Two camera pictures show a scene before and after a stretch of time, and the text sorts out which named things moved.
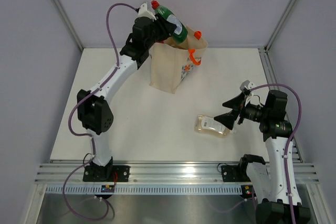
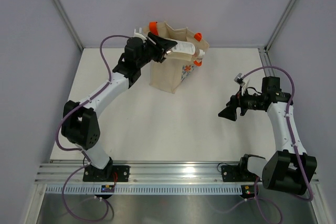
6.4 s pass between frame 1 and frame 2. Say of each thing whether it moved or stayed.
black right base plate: stayed
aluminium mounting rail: stayed
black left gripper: moved
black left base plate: stayed
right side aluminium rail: stayed
